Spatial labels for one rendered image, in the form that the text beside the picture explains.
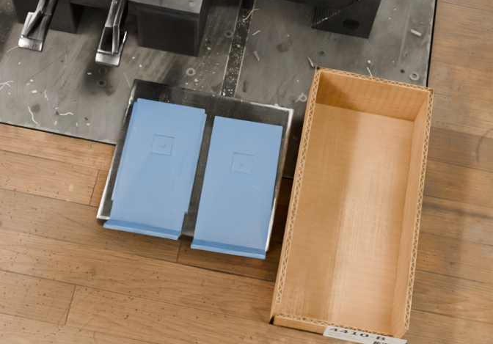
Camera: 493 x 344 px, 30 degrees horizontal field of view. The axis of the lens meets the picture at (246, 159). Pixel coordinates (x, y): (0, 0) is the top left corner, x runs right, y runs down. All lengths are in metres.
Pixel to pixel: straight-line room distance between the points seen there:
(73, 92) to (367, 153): 0.32
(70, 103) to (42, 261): 0.18
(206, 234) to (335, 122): 0.19
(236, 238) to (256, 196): 0.05
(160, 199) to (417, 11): 0.38
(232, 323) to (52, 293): 0.17
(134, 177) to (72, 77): 0.15
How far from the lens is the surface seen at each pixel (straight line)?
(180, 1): 0.94
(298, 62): 1.01
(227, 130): 0.94
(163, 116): 0.94
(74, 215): 0.93
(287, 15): 1.04
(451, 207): 0.97
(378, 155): 0.97
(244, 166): 0.92
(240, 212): 0.90
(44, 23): 0.93
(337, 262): 0.91
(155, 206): 0.90
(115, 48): 0.91
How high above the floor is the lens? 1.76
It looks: 64 degrees down
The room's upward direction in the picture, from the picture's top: 9 degrees clockwise
